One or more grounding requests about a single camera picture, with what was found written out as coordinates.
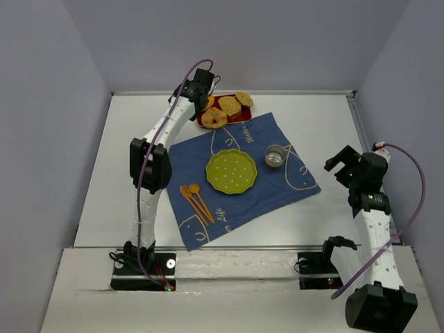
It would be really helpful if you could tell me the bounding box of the aluminium front rail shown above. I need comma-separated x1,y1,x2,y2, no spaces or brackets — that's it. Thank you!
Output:
71,244,403,253

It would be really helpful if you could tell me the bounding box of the orange wooden spoon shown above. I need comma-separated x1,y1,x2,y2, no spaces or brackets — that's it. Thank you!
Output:
188,184,215,224

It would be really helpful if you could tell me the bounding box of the blue fish placemat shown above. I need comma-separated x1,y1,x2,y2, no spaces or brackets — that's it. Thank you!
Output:
166,113,321,250

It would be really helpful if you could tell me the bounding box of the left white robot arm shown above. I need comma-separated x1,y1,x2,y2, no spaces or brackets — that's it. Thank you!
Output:
123,68,214,271

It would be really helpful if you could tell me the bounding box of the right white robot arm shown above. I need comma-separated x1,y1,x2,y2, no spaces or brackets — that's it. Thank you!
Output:
323,143,418,332

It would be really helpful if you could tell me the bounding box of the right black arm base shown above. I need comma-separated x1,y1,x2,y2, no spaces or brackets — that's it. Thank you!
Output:
293,251,343,290

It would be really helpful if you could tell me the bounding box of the metal cup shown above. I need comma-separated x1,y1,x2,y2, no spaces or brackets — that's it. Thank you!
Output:
265,145,287,171

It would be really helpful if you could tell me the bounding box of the brown bread slice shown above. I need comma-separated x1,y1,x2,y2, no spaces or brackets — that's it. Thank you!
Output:
218,96,241,120

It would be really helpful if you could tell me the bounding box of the large glazed bagel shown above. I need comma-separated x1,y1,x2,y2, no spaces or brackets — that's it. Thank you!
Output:
200,108,228,129

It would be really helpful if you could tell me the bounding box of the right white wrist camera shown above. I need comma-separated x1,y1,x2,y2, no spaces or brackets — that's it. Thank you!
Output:
371,142,391,163

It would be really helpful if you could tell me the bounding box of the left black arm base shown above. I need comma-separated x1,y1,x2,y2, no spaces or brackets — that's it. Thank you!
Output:
108,251,177,291

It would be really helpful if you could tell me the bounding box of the small orange bagel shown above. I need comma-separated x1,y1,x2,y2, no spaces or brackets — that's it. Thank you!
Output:
203,95,214,111

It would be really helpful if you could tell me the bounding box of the red tray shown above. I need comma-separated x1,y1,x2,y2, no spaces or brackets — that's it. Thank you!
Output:
196,94,252,128

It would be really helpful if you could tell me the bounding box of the green dotted plate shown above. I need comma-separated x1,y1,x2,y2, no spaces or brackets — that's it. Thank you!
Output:
205,149,258,195

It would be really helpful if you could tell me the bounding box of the seeded bread roll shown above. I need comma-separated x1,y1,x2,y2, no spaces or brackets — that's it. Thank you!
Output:
234,92,254,108

